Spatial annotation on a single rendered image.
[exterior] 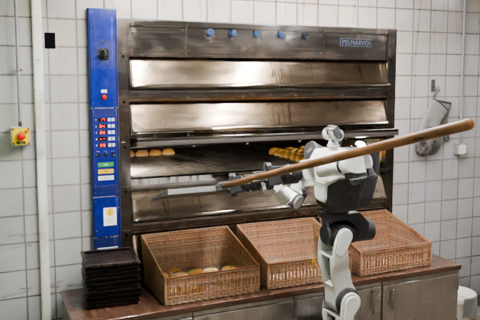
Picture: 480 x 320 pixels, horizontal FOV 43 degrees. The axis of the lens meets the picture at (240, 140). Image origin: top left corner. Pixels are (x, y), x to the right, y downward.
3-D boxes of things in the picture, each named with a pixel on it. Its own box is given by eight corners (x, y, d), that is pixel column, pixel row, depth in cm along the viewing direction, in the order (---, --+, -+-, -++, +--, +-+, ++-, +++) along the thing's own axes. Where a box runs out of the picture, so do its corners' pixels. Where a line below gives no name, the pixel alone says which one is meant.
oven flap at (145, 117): (131, 134, 350) (128, 101, 354) (386, 125, 421) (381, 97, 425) (132, 133, 346) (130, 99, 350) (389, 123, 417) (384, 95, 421)
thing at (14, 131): (10, 145, 325) (9, 126, 324) (30, 143, 329) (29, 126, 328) (11, 146, 318) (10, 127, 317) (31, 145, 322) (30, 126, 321)
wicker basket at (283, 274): (234, 266, 384) (234, 223, 381) (312, 256, 405) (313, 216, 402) (266, 291, 339) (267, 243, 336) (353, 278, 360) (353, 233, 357)
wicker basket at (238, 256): (139, 279, 359) (138, 233, 356) (227, 267, 382) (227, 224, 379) (163, 308, 315) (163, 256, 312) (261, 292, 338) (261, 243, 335)
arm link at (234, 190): (233, 197, 314) (256, 195, 311) (229, 197, 304) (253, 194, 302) (231, 173, 315) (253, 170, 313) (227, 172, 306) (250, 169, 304)
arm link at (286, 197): (266, 190, 316) (278, 205, 331) (279, 199, 310) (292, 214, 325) (278, 174, 318) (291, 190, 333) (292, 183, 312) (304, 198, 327)
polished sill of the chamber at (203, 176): (128, 184, 359) (128, 177, 359) (379, 166, 430) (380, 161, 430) (131, 186, 353) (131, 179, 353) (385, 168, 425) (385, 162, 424)
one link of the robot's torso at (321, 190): (351, 201, 331) (352, 136, 327) (386, 214, 299) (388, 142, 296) (302, 206, 321) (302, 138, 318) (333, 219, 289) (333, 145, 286)
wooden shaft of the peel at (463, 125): (477, 128, 154) (476, 117, 154) (468, 129, 153) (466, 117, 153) (227, 188, 309) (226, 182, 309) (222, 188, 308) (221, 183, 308)
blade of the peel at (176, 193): (266, 186, 327) (265, 181, 328) (168, 194, 305) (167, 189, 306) (240, 192, 360) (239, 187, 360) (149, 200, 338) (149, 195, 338)
